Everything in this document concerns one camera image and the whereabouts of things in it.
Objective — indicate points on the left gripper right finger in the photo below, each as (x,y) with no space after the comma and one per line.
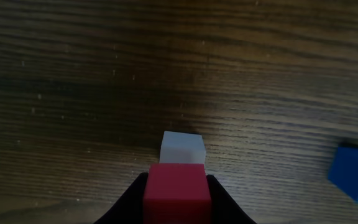
(224,208)

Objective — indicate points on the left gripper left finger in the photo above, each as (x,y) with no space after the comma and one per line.
(129,205)

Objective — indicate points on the red cube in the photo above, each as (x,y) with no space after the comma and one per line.
(177,193)

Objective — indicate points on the blue cube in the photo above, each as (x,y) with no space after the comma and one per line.
(350,174)

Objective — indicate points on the white cube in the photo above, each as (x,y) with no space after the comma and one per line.
(182,147)

